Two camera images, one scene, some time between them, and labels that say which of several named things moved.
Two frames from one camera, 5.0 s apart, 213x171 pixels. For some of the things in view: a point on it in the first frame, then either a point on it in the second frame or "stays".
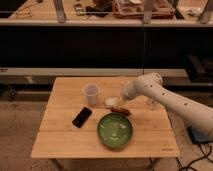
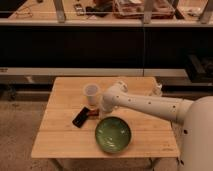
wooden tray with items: (135, 9) stays
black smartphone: (82, 116) stays
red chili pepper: (121, 110) → (94, 113)
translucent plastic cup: (91, 91) stays
